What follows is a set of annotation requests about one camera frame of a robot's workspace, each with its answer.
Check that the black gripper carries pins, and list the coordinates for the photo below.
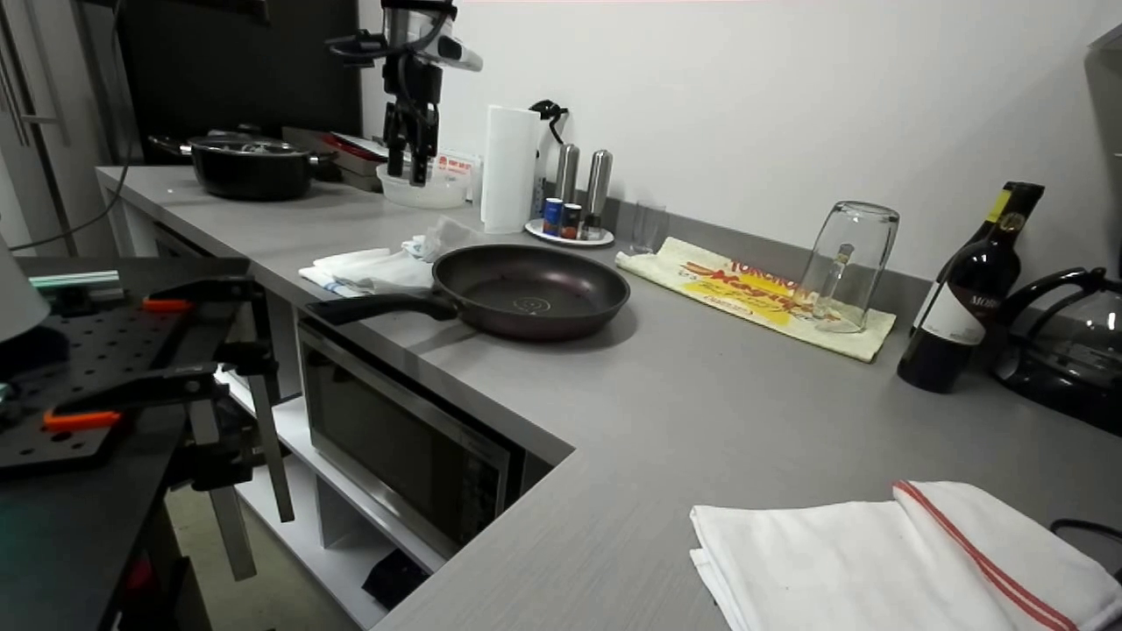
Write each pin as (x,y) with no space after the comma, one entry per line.
(412,118)

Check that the white towel with blue patch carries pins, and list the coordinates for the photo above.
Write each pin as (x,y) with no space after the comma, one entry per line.
(444,236)

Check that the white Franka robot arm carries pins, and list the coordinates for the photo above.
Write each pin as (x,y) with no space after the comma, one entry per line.
(412,48)

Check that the white paper towel roll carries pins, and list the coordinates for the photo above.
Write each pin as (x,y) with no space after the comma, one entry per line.
(509,158)

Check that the folded white towel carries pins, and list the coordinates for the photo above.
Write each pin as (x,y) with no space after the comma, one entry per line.
(368,272)

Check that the dark nonstick frying pan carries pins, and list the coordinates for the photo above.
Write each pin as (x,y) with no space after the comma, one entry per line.
(517,293)

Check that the white towel with red stripe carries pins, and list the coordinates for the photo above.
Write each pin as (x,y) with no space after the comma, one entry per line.
(939,555)

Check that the steel salt grinder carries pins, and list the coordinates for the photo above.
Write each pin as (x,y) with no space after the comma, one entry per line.
(566,169)

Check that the white plate with shakers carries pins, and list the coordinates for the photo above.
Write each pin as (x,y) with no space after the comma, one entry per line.
(562,221)

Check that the black cooking pot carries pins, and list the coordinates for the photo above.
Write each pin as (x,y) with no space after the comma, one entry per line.
(236,166)

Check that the steel pepper grinder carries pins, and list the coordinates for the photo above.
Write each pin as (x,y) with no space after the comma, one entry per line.
(598,182)

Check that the built-in microwave oven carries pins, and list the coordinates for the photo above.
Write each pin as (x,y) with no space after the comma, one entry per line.
(435,470)

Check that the black perforated mounting board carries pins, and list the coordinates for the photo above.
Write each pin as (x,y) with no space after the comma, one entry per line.
(96,333)

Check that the upturned clear glass jar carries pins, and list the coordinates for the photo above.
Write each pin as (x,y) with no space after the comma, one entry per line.
(846,264)

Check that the dark wine bottle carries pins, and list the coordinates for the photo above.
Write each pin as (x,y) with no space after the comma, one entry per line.
(966,293)

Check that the orange handled clamp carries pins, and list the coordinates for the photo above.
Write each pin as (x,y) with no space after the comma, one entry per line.
(115,406)
(193,298)

